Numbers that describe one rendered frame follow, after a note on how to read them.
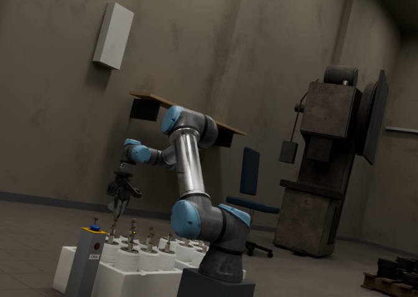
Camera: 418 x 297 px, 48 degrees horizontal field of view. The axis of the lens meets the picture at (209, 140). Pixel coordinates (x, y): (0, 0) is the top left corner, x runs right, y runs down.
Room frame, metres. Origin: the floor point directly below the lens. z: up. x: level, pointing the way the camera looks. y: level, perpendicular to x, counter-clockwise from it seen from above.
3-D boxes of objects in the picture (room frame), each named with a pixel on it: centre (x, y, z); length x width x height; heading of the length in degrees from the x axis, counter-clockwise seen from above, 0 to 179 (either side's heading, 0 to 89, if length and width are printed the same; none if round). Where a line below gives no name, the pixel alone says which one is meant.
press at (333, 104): (6.12, -1.53, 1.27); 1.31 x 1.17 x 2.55; 142
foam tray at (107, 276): (2.12, 0.23, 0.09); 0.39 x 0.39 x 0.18; 54
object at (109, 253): (2.02, 0.30, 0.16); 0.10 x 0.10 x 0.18
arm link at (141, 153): (2.11, 0.27, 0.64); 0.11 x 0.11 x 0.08; 30
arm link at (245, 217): (1.61, -0.14, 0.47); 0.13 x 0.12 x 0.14; 120
